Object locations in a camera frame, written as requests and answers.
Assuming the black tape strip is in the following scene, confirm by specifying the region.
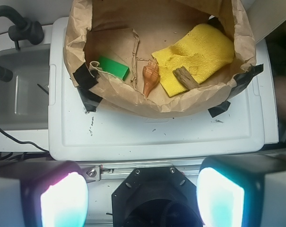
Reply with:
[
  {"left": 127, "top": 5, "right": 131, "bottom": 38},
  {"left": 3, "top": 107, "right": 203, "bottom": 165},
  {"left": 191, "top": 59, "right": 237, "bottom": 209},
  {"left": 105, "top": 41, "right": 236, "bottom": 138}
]
[
  {"left": 227, "top": 64, "right": 264, "bottom": 100},
  {"left": 73, "top": 63, "right": 103, "bottom": 112}
]

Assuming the black octagonal mount plate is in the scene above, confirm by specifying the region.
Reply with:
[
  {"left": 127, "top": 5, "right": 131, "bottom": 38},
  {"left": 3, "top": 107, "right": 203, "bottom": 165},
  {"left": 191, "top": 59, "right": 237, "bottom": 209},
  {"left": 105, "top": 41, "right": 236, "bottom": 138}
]
[{"left": 112, "top": 167, "right": 203, "bottom": 227}]

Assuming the green rectangular block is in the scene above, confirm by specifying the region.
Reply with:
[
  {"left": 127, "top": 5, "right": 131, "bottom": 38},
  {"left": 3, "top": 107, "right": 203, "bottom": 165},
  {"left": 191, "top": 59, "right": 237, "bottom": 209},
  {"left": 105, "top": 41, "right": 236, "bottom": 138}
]
[{"left": 98, "top": 56, "right": 130, "bottom": 81}]

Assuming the white plastic bin lid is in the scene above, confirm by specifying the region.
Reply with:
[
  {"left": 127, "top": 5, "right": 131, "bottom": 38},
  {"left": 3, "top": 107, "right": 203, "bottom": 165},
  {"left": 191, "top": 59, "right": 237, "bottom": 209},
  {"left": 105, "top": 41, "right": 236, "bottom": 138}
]
[{"left": 48, "top": 17, "right": 266, "bottom": 161}]

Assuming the brown paper bag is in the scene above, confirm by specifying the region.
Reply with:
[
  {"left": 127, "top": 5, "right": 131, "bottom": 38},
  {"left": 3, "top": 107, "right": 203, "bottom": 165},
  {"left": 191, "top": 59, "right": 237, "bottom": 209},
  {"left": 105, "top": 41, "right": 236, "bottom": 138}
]
[{"left": 63, "top": 0, "right": 263, "bottom": 118}]

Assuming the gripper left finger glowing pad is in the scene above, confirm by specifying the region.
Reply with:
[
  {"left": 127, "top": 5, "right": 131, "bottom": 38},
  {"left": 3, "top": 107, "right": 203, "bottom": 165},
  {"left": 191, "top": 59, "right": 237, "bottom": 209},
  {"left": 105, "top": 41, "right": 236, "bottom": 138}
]
[{"left": 0, "top": 161, "right": 88, "bottom": 227}]

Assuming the orange spiral seashell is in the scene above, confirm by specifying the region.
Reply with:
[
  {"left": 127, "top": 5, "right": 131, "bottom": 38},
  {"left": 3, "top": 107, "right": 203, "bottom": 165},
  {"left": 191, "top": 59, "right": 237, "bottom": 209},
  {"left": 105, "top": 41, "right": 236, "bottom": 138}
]
[{"left": 142, "top": 59, "right": 160, "bottom": 97}]

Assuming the black cable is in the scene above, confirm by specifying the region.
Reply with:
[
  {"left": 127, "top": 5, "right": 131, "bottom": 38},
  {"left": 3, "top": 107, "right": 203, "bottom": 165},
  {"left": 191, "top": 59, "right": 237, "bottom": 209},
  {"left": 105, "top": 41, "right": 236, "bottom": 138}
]
[{"left": 0, "top": 122, "right": 50, "bottom": 153}]

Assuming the brown wood chip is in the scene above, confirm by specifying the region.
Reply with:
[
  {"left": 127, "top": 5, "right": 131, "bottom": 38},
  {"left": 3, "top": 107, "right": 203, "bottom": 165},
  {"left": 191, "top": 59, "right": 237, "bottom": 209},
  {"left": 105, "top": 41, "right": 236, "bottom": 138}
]
[{"left": 173, "top": 66, "right": 200, "bottom": 90}]

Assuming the aluminium rail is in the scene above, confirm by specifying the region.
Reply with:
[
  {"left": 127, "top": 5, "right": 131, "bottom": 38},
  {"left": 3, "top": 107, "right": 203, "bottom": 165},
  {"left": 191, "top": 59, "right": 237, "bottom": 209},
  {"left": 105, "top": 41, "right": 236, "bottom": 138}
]
[{"left": 79, "top": 159, "right": 201, "bottom": 182}]

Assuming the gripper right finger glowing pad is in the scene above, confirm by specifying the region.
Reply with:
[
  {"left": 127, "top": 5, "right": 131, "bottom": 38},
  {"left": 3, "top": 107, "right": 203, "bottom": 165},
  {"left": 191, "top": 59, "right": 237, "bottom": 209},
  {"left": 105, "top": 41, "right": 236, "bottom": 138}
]
[{"left": 197, "top": 154, "right": 286, "bottom": 227}]

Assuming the grey sink basin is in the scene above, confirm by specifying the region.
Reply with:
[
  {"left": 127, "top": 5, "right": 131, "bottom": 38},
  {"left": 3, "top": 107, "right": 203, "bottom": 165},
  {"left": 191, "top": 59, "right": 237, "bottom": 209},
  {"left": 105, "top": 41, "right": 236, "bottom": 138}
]
[{"left": 0, "top": 44, "right": 50, "bottom": 131}]

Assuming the black tape right strip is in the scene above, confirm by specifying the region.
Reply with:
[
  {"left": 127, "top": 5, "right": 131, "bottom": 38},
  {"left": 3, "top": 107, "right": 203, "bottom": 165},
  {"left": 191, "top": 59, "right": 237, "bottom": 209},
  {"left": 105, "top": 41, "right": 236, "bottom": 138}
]
[{"left": 227, "top": 64, "right": 264, "bottom": 100}]

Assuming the black faucet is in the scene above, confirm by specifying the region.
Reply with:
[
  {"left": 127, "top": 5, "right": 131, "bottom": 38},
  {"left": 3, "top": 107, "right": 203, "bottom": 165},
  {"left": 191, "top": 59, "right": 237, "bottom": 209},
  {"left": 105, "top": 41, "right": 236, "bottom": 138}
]
[{"left": 0, "top": 5, "right": 44, "bottom": 82}]

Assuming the yellow microfiber cloth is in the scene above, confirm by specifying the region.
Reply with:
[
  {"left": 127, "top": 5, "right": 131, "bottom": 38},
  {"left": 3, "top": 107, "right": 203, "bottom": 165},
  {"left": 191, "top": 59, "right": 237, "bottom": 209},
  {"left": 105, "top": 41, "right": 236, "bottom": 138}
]
[{"left": 151, "top": 24, "right": 235, "bottom": 97}]

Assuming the black tape left strip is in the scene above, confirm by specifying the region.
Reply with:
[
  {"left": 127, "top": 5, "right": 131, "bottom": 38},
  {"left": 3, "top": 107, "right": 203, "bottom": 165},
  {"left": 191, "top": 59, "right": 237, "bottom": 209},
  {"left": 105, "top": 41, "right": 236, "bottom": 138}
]
[{"left": 73, "top": 63, "right": 103, "bottom": 112}]

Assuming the black tape lower right piece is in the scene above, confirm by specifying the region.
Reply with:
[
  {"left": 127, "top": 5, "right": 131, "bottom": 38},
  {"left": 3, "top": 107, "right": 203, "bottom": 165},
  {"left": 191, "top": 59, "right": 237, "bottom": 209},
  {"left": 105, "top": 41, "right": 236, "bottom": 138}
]
[{"left": 208, "top": 101, "right": 231, "bottom": 118}]

